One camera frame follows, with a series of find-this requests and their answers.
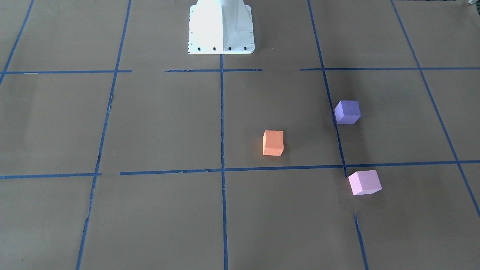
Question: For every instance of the purple foam cube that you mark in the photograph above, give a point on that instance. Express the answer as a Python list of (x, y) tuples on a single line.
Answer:
[(347, 112)]

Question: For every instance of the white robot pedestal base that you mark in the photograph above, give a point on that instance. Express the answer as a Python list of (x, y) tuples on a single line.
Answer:
[(220, 27)]

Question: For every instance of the orange foam cube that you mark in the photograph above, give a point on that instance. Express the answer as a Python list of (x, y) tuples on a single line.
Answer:
[(273, 143)]

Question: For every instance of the pink foam cube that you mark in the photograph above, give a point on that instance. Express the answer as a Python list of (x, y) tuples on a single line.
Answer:
[(364, 182)]

